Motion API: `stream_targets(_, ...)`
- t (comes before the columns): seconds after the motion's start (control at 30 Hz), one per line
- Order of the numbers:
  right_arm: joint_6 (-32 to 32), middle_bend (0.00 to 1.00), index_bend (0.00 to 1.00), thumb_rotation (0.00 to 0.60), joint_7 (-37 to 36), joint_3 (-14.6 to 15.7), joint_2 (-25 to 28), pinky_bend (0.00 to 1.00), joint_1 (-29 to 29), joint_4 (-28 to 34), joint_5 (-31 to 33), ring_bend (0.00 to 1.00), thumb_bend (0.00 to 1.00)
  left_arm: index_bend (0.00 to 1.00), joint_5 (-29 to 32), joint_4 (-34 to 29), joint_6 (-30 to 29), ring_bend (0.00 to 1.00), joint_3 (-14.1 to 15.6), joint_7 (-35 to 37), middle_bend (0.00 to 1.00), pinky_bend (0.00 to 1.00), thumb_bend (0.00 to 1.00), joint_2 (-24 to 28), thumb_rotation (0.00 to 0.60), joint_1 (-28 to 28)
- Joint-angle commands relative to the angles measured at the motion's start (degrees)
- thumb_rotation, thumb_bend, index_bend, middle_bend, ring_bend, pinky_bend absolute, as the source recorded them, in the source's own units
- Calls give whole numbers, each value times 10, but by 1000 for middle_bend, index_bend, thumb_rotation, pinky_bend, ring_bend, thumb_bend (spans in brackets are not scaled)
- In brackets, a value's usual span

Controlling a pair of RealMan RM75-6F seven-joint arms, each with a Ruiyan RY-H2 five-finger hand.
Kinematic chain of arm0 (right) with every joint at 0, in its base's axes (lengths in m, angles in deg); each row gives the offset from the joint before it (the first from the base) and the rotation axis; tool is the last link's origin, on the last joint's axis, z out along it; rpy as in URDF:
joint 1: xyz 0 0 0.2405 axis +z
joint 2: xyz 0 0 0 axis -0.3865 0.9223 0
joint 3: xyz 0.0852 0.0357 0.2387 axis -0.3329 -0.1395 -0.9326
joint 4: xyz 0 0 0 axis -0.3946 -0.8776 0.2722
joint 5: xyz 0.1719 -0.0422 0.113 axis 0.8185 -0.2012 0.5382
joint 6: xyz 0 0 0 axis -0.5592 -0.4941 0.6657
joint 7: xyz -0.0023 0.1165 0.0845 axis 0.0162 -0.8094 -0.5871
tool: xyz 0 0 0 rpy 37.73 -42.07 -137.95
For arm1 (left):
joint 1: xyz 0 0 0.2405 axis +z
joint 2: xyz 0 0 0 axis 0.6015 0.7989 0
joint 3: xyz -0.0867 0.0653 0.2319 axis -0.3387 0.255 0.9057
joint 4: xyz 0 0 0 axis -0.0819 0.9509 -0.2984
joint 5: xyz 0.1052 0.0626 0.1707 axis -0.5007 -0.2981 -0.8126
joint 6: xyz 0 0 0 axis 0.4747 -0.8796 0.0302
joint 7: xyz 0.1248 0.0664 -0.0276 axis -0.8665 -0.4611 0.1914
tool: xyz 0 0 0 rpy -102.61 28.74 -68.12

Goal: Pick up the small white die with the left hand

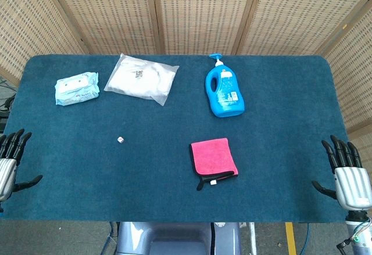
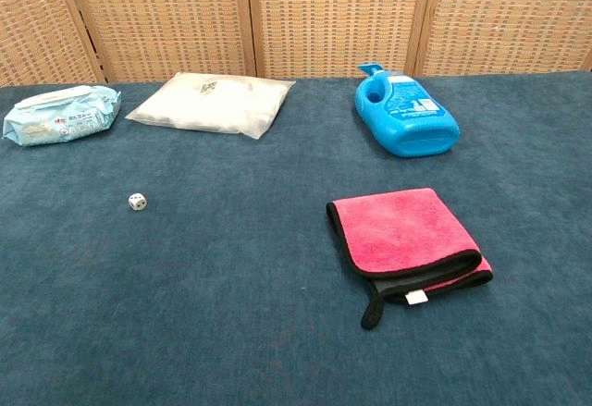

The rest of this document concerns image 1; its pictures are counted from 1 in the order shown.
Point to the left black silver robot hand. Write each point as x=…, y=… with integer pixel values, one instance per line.
x=6, y=168

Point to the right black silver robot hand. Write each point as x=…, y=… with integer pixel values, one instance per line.
x=351, y=185

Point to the small white die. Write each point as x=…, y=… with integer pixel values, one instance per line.
x=120, y=140

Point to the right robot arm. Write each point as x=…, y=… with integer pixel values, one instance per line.
x=359, y=231

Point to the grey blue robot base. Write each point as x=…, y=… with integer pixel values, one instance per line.
x=174, y=239

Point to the yellow floor tape strip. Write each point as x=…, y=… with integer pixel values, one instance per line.
x=290, y=239

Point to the light blue wet wipes pack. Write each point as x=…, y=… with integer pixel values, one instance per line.
x=77, y=88

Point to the woven bamboo screen panel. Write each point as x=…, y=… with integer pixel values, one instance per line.
x=203, y=11
x=305, y=14
x=110, y=11
x=357, y=78
x=26, y=25

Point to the white table leg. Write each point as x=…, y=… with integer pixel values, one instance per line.
x=253, y=237

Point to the pink folded cloth black trim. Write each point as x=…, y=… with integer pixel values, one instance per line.
x=213, y=159

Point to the blue detergent pump bottle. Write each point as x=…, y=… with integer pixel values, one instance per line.
x=225, y=91

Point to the white plastic bag package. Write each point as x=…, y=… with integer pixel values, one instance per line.
x=142, y=78

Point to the dark teal table mat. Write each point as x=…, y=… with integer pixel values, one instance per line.
x=174, y=197

